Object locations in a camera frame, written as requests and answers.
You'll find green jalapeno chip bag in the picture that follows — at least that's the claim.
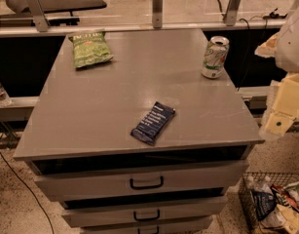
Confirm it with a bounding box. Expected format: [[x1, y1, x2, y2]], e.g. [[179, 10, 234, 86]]
[[68, 31, 113, 68]]

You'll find yellow bag in basket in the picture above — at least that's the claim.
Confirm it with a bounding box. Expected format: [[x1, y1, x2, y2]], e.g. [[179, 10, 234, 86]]
[[261, 205, 299, 234]]

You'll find bottom grey drawer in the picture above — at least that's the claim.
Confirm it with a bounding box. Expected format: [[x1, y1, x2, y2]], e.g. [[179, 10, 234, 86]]
[[80, 215, 212, 234]]

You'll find green white 7up can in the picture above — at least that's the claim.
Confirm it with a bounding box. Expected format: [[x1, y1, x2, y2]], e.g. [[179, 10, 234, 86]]
[[202, 36, 229, 79]]

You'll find dark bench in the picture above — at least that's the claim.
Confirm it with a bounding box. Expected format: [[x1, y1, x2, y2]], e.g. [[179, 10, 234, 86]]
[[0, 0, 107, 27]]

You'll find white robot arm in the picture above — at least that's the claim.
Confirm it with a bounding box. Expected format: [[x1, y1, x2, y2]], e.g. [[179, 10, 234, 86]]
[[254, 7, 299, 140]]

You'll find left metal bracket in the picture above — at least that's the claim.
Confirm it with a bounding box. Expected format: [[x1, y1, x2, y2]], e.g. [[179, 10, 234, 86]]
[[26, 0, 50, 32]]

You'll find blue snack bag in basket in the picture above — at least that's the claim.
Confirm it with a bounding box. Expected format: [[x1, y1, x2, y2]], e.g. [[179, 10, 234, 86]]
[[252, 191, 277, 220]]

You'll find middle metal bracket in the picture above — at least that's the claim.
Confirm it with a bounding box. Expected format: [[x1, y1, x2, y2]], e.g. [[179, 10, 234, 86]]
[[152, 0, 163, 28]]

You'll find clear plastic water bottle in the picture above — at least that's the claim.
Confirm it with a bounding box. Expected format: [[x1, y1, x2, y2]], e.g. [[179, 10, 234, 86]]
[[0, 82, 12, 106]]

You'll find black floor cable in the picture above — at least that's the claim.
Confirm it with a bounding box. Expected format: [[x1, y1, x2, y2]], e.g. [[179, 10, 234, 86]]
[[0, 136, 56, 234]]

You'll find top grey drawer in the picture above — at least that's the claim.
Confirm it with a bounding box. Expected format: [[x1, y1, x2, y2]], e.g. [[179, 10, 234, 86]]
[[35, 160, 248, 202]]

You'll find middle grey drawer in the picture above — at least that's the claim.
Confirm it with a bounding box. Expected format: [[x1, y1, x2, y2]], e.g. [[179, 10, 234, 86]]
[[62, 196, 227, 229]]

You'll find grey drawer cabinet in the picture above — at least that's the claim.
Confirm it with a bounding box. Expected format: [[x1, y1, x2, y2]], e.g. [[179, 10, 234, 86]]
[[14, 29, 260, 234]]

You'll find right metal bracket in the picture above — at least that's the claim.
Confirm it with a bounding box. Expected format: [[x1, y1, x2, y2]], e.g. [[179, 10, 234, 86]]
[[223, 0, 241, 26]]

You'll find dark blue snack bar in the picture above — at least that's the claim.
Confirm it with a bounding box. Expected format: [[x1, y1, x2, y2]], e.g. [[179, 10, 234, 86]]
[[131, 101, 175, 145]]

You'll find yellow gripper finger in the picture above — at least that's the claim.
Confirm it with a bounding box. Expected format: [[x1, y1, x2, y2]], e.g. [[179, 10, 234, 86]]
[[259, 73, 299, 140]]

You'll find plastic bottle in basket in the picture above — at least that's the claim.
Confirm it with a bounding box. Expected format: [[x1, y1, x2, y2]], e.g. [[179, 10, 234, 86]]
[[245, 175, 272, 194]]

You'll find wire basket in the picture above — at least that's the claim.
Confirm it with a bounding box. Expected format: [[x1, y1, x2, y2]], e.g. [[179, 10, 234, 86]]
[[238, 172, 299, 234]]

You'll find metal bracket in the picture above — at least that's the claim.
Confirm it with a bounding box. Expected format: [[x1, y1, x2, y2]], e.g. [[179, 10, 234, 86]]
[[26, 0, 50, 32], [223, 0, 241, 26], [152, 0, 163, 28]]

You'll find grey drawer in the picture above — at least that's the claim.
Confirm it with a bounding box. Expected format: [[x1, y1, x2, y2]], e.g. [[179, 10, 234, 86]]
[[80, 215, 212, 234], [35, 160, 248, 202], [62, 196, 227, 229]]

